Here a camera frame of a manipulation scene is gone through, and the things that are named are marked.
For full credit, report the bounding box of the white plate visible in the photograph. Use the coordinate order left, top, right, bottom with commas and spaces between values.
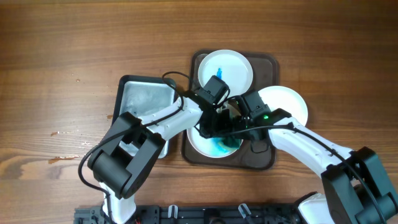
187, 128, 238, 159
198, 50, 254, 96
258, 86, 308, 126

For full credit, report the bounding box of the green yellow sponge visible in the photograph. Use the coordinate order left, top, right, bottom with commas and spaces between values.
217, 136, 242, 151

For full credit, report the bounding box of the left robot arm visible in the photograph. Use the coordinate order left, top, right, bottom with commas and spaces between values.
85, 89, 227, 223

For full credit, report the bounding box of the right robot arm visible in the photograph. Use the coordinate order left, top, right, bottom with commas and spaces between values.
232, 86, 397, 223

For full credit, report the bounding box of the brown plastic tray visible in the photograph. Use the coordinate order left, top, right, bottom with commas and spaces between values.
181, 49, 279, 171

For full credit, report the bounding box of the black metal water tray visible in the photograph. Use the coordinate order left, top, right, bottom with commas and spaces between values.
111, 74, 177, 160

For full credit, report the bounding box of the white plate top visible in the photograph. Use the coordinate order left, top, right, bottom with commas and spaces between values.
198, 50, 254, 96

